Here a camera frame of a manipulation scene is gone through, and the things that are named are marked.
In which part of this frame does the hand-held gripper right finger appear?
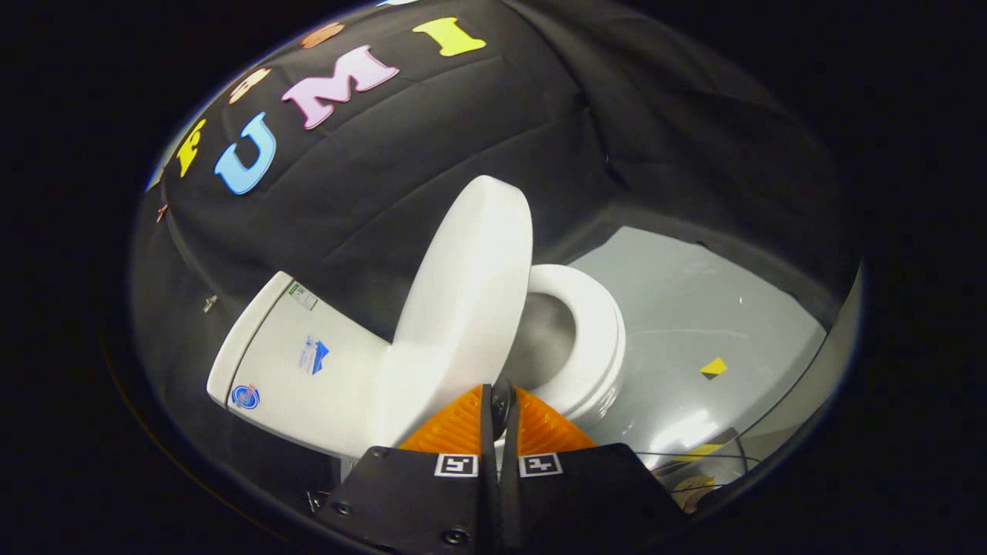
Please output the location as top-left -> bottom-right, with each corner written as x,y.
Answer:
500,385 -> 687,555

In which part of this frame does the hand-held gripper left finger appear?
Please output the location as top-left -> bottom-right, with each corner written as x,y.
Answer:
316,383 -> 500,555

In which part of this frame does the white ceramic toilet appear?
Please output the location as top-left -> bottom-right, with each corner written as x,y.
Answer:
207,264 -> 627,461

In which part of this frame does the white toilet seat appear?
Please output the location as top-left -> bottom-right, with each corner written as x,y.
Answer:
505,264 -> 627,423

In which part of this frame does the yellow floor tape strip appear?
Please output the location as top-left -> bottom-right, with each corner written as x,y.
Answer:
677,442 -> 727,464

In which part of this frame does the black backdrop cloth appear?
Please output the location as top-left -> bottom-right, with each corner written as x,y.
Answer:
127,0 -> 857,502

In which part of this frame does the thin black cable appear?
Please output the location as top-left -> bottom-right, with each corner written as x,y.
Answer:
669,432 -> 766,496

